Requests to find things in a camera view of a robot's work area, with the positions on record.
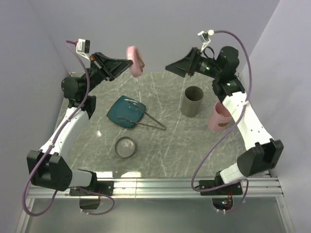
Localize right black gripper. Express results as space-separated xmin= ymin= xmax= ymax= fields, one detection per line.
xmin=165 ymin=47 xmax=222 ymax=79

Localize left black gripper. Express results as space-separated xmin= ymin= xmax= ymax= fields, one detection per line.
xmin=82 ymin=52 xmax=134 ymax=96

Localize pink round lid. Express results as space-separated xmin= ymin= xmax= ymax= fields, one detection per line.
xmin=126 ymin=46 xmax=145 ymax=78

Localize grey cylindrical container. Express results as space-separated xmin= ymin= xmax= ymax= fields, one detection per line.
xmin=180 ymin=86 xmax=204 ymax=117

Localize teal square plate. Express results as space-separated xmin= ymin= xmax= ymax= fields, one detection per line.
xmin=106 ymin=96 xmax=146 ymax=129

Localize pink cylindrical container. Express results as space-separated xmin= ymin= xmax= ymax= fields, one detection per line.
xmin=207 ymin=101 xmax=232 ymax=133

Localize metal tongs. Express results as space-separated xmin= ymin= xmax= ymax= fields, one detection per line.
xmin=131 ymin=102 xmax=167 ymax=131

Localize grey round lid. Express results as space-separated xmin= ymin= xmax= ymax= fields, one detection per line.
xmin=115 ymin=136 xmax=136 ymax=159

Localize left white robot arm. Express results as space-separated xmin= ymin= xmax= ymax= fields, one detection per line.
xmin=27 ymin=52 xmax=133 ymax=195

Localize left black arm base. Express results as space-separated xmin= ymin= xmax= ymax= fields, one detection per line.
xmin=69 ymin=181 xmax=114 ymax=212

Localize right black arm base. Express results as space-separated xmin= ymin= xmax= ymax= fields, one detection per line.
xmin=194 ymin=179 xmax=243 ymax=211

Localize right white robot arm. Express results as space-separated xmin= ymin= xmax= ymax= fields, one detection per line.
xmin=165 ymin=46 xmax=284 ymax=194

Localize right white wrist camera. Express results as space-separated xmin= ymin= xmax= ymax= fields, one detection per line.
xmin=197 ymin=30 xmax=215 ymax=52

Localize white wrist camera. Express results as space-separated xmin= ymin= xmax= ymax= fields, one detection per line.
xmin=197 ymin=30 xmax=215 ymax=52
xmin=75 ymin=39 xmax=90 ymax=60

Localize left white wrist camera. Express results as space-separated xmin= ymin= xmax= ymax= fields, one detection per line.
xmin=75 ymin=39 xmax=90 ymax=60

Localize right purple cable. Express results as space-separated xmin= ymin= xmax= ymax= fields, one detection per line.
xmin=191 ymin=30 xmax=253 ymax=214

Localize aluminium rail frame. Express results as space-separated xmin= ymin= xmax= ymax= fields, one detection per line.
xmin=16 ymin=174 xmax=294 ymax=233

